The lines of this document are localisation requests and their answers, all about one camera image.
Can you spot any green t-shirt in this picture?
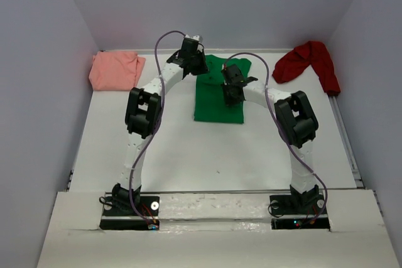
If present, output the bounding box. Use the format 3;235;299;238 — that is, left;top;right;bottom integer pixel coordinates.
194;55;251;124

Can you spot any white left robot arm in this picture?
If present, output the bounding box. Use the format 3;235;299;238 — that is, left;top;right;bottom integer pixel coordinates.
99;35;209;223

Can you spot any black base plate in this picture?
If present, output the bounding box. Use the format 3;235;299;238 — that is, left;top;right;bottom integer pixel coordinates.
99;195;160;231
267;195;330;230

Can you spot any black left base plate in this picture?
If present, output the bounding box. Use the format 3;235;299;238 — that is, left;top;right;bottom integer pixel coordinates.
99;195;160;231

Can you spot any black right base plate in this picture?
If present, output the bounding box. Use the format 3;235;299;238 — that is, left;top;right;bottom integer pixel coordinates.
267;195;330;230

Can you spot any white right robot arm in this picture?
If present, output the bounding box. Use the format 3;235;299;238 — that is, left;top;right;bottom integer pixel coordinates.
221;65;320;218

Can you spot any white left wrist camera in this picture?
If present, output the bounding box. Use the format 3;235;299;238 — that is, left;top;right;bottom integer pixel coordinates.
185;35;204;51

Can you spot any folded pink t-shirt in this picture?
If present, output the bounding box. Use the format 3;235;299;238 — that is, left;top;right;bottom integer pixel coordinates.
89;51;146;91

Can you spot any red t-shirt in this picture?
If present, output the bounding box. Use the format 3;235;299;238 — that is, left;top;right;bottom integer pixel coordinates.
272;41;341;96

